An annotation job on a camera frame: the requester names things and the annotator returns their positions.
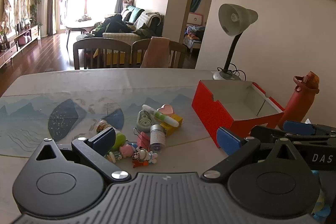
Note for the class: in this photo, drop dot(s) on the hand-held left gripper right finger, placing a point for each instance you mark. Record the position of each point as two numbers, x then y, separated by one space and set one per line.
229 142

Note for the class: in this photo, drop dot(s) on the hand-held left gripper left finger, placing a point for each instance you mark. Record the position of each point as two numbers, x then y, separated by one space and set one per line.
103 139

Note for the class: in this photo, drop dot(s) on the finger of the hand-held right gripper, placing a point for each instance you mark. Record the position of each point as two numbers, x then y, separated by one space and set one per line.
299 127
265 132

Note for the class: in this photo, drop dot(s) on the yellow label jar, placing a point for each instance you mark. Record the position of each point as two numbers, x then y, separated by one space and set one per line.
102 125

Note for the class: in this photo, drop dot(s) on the green ball toy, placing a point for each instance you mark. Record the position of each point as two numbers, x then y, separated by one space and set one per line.
119 140

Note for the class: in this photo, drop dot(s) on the small pale figurine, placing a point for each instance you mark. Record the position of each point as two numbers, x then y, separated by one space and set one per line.
114 157

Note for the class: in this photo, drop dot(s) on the pink pig figurine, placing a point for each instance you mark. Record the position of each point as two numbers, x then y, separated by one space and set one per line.
127 149

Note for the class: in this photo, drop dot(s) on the red cardboard box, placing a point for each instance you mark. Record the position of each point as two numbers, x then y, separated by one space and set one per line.
210 111

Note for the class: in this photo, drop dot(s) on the pink binder clip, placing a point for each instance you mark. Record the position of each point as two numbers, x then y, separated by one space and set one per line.
143 138

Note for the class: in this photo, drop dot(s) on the white rabbit figurine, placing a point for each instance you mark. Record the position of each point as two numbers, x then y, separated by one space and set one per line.
143 155

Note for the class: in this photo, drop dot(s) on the green correction tape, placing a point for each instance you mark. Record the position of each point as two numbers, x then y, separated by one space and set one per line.
143 122

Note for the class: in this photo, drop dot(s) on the grey lid jar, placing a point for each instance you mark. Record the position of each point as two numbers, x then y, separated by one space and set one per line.
157 138

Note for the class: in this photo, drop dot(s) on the small yellow box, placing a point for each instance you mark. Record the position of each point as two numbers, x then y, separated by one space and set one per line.
171 130

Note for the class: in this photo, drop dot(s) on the white pen green label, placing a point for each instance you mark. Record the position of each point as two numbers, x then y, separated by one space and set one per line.
160 115

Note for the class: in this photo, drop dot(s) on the pink heart dish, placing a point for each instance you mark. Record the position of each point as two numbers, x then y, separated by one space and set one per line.
166 110

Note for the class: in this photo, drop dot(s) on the red water bottle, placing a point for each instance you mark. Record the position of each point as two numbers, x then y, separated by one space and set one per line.
295 103

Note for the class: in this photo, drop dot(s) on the blue mountain printed mat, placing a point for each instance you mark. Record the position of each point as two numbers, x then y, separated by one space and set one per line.
65 119

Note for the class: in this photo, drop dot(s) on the blue patterned cloth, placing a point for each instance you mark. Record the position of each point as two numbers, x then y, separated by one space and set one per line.
321 209

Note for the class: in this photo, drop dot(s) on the brown wooden dining chair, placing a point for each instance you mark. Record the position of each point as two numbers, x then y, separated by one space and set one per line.
102 44
178 48

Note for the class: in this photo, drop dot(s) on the pink towel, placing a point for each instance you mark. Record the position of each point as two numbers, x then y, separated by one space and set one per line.
155 52

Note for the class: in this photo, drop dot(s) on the light fabric sofa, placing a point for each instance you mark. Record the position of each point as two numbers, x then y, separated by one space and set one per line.
123 35

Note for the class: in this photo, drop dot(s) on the dark clothing pile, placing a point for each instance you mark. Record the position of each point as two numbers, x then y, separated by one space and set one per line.
113 26

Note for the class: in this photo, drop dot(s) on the bed with colourful bedding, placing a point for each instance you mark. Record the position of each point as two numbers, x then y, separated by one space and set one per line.
194 32

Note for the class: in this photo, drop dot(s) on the oval coffee table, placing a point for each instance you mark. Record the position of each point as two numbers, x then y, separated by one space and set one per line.
81 25

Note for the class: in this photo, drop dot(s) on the white desk lamp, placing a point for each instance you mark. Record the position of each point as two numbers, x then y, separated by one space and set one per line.
236 16

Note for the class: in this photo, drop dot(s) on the wooden tv cabinet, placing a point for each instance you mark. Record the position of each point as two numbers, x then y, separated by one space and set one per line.
15 45

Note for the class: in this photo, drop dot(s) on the white floor air conditioner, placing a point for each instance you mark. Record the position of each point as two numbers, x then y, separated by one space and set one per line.
42 3

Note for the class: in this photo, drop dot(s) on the green house plant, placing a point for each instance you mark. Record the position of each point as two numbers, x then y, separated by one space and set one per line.
36 1

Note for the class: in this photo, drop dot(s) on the floral hanging cloth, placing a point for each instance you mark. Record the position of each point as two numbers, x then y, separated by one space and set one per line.
15 6

